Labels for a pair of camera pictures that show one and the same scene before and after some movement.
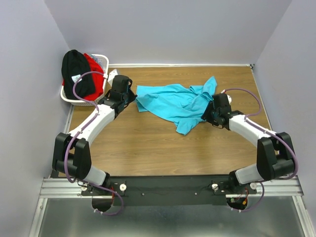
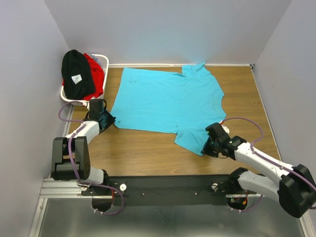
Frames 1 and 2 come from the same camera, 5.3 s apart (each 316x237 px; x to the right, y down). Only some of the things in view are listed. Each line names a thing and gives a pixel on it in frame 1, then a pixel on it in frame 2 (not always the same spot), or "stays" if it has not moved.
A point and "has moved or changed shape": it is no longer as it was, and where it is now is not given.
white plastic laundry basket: (103, 61) stays
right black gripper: (208, 113) -> (209, 147)
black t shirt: (74, 64) stays
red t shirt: (94, 66) stays
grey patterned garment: (96, 58) stays
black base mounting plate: (166, 190) stays
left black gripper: (131, 94) -> (107, 121)
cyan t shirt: (184, 105) has moved or changed shape
